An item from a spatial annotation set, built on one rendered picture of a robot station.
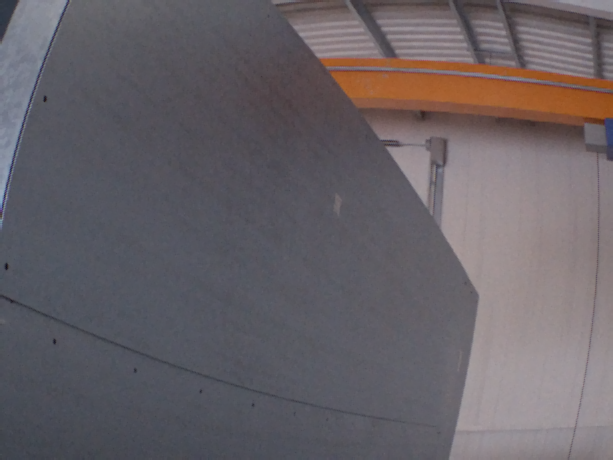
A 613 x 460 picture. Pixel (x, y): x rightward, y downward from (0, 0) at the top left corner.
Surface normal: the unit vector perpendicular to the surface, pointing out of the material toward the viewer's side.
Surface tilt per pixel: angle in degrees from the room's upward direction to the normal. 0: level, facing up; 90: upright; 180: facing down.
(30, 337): 90
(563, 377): 90
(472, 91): 90
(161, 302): 90
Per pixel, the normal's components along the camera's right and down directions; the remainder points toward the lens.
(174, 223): 0.94, 0.04
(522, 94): -0.32, -0.27
